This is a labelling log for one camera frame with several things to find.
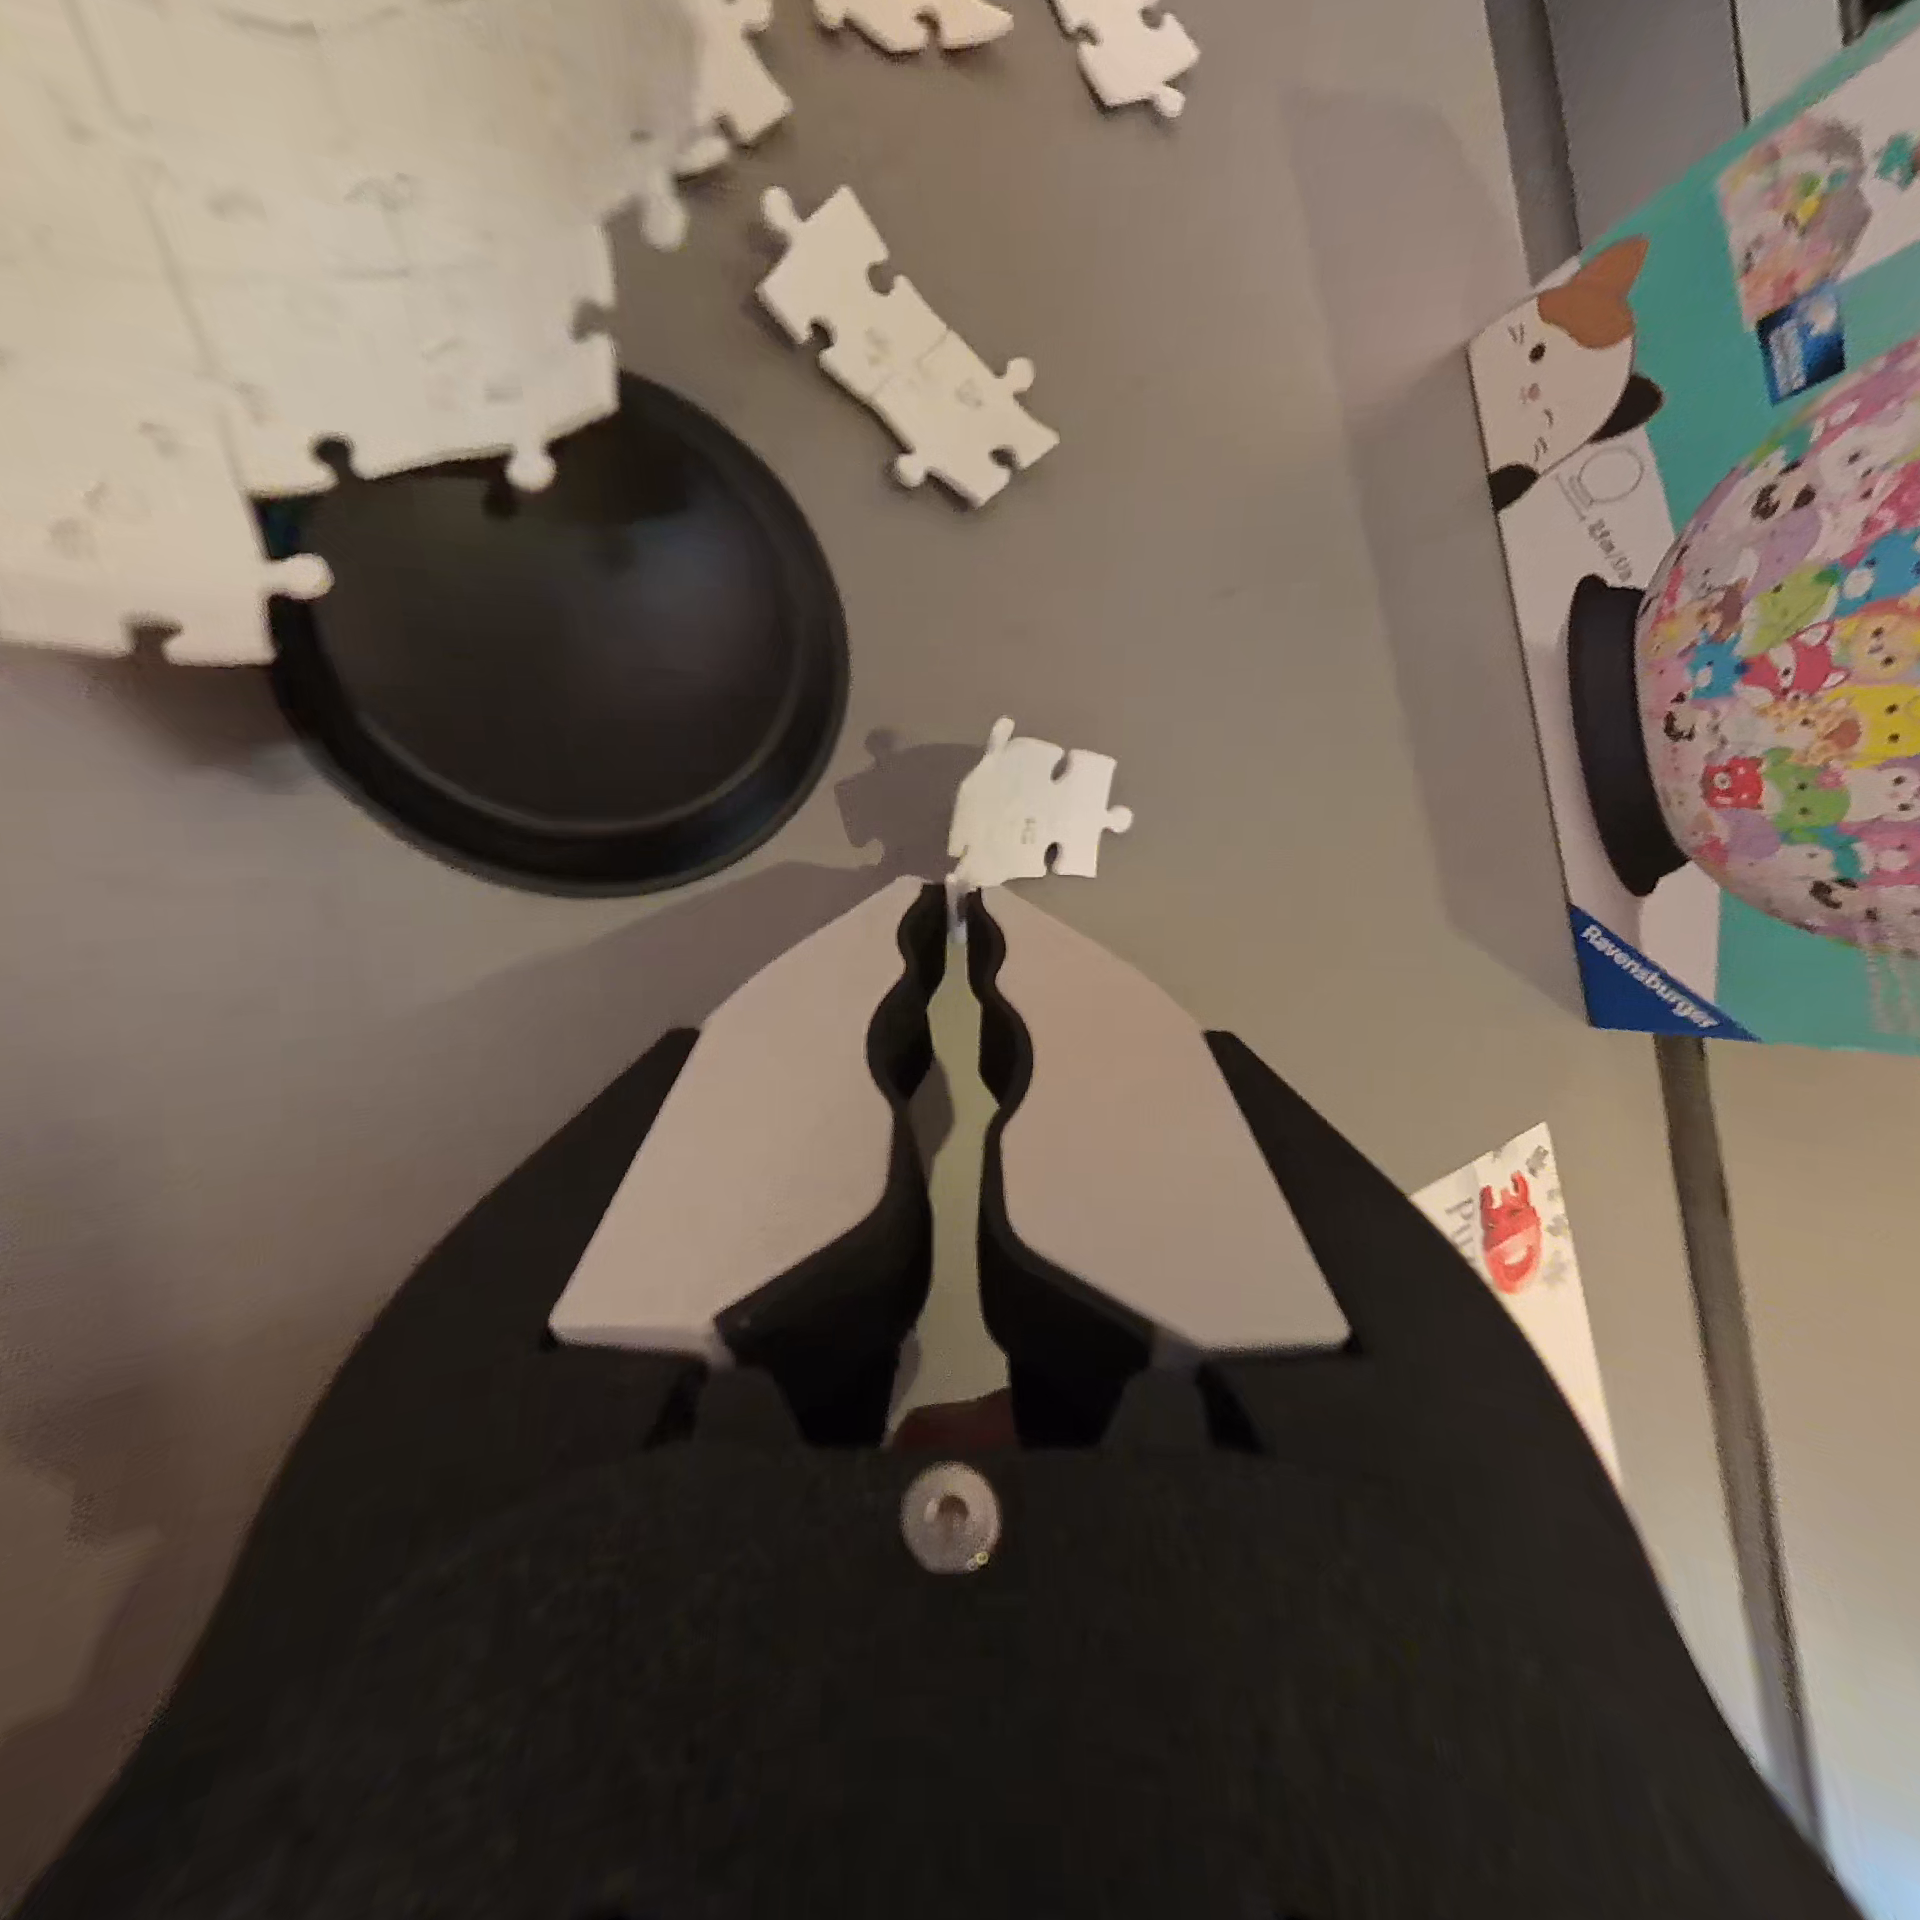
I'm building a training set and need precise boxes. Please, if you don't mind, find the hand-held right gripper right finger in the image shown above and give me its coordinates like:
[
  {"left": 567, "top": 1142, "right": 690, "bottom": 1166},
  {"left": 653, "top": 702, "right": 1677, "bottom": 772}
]
[{"left": 959, "top": 892, "right": 1355, "bottom": 1449}]

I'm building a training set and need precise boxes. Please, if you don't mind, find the teal puzzle ball box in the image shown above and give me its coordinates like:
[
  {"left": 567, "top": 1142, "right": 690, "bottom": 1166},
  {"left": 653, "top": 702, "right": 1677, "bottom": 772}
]
[{"left": 1467, "top": 0, "right": 1920, "bottom": 1052}]

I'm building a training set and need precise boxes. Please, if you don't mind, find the white puzzle ball shell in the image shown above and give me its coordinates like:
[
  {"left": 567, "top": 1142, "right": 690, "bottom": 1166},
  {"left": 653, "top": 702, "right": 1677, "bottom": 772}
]
[{"left": 0, "top": 0, "right": 740, "bottom": 670}]

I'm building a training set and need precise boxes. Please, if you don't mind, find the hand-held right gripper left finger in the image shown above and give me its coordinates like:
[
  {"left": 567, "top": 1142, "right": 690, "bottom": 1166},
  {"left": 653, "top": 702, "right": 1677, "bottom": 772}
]
[{"left": 545, "top": 883, "right": 951, "bottom": 1449}]

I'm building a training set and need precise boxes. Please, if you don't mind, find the white instruction leaflet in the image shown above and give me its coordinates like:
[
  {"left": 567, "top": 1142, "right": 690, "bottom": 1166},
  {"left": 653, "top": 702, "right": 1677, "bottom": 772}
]
[{"left": 1406, "top": 1123, "right": 1626, "bottom": 1488}]

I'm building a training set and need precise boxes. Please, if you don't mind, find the joined white puzzle piece pair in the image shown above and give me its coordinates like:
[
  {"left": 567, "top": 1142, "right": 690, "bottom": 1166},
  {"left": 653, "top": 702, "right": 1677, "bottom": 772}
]
[{"left": 755, "top": 182, "right": 1062, "bottom": 510}]

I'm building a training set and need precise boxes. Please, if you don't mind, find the black round ball stand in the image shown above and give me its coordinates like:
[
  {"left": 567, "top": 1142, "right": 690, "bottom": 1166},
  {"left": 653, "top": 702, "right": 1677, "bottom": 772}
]
[{"left": 260, "top": 368, "right": 854, "bottom": 900}]

